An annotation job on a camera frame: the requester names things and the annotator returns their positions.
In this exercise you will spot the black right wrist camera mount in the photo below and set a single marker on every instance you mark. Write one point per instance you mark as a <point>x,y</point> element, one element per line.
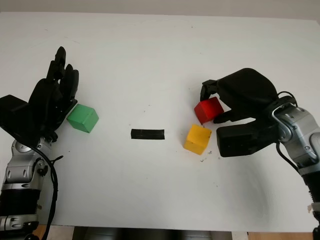
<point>237,141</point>

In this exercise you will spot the green wooden block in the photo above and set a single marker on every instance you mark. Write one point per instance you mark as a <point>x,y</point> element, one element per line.
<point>82,117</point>

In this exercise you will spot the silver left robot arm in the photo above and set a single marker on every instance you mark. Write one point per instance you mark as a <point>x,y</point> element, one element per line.
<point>22,172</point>

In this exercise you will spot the black tape strip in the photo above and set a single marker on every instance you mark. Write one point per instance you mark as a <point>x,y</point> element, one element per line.
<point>147,134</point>

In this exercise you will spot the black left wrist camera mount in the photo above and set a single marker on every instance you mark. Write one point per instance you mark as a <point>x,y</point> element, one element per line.
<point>15,115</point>

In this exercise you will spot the yellow wooden block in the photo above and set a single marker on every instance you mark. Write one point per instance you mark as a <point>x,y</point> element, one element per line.
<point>197,138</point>

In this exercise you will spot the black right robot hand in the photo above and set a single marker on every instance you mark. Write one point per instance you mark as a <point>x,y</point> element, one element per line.
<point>245,90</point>

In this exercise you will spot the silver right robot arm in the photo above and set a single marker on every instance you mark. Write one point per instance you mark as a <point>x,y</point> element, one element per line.
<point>300,130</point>

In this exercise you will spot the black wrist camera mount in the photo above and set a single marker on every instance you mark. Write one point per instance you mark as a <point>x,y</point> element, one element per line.
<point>15,115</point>
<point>237,141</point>

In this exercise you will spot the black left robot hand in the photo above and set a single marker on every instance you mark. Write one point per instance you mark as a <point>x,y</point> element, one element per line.
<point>47,100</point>

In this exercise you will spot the red wooden block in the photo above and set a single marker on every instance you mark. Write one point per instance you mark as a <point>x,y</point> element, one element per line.
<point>208,108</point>

